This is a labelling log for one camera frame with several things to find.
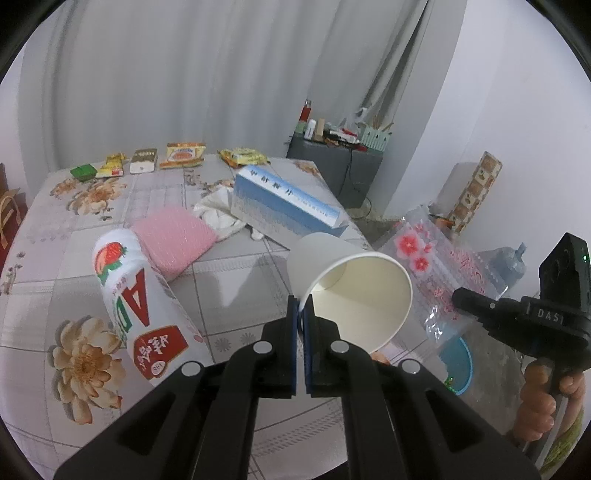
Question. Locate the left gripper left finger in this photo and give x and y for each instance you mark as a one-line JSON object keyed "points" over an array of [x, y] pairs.
{"points": [[199, 422]]}

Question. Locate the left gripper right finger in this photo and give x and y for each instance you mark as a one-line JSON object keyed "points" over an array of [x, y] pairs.
{"points": [[400, 421]]}

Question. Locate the strawberry AD milk bottle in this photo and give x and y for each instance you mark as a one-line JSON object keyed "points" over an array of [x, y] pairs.
{"points": [[154, 328]]}

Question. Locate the floral clear plastic bag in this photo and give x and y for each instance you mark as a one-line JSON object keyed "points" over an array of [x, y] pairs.
{"points": [[437, 266]]}

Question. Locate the white paper cup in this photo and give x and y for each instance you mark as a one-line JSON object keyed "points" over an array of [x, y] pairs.
{"points": [[367, 294]]}

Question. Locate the pink mesh sponge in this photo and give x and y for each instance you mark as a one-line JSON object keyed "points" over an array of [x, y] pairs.
{"points": [[172, 238]]}

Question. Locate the blue white tissue box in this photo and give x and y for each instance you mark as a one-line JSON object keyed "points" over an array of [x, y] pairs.
{"points": [[280, 210]]}

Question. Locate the right hand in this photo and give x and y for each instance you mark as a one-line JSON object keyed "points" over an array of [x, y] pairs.
{"points": [[535, 415]]}

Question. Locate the blue water jug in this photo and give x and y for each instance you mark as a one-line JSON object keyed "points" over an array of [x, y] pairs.
{"points": [[506, 266]]}

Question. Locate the blue plastic wastebasket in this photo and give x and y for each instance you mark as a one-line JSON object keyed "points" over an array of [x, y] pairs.
{"points": [[458, 361]]}

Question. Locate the green white fluffy sleeve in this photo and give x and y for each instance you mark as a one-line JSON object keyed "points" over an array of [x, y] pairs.
{"points": [[562, 447]]}

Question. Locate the patterned rolled tablecloth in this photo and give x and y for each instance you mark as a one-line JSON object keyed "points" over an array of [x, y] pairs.
{"points": [[475, 192]]}

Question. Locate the floral vinyl tablecloth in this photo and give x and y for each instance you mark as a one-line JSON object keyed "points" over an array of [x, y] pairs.
{"points": [[65, 374]]}

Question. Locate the white crumpled tissue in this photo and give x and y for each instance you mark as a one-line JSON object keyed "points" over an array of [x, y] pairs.
{"points": [[214, 210]]}

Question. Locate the grey cabinet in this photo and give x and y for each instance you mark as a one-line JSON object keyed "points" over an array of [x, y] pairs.
{"points": [[348, 173]]}

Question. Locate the green mesh basket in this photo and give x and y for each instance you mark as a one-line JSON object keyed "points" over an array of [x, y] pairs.
{"points": [[376, 139]]}

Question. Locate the olive white packet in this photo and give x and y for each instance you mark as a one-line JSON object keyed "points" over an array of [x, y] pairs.
{"points": [[143, 161]]}

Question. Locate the yellow crumpled packet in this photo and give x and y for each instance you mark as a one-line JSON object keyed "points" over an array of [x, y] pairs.
{"points": [[239, 157]]}

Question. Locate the orange noodle packet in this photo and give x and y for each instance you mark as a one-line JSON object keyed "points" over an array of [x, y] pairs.
{"points": [[183, 155]]}

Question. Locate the yellow snack packet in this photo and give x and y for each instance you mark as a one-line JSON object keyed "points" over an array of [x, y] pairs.
{"points": [[112, 166]]}

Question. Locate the green small packet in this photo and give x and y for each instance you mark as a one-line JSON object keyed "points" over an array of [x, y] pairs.
{"points": [[84, 173]]}

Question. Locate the red gift bag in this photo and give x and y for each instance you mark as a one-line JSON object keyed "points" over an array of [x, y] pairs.
{"points": [[13, 209]]}

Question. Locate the white small bottle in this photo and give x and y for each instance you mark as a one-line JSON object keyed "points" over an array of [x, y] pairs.
{"points": [[309, 132]]}

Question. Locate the red thermos bottle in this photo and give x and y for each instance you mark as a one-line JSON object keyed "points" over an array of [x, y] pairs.
{"points": [[305, 111]]}

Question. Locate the white curtain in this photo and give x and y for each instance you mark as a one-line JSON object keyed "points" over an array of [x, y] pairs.
{"points": [[100, 77]]}

